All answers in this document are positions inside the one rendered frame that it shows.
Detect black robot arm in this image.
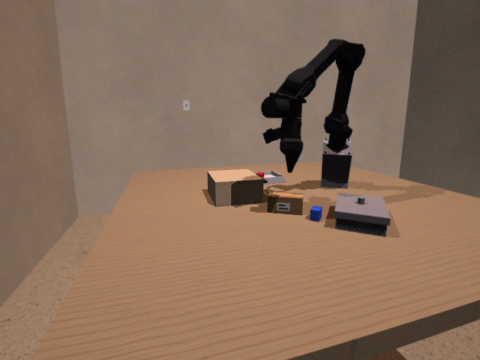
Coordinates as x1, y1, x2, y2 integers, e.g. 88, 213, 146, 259
261, 39, 366, 153

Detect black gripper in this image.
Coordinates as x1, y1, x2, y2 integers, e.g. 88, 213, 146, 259
279, 118, 303, 173

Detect blue block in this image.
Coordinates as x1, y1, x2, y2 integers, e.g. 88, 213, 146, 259
310, 205, 322, 222

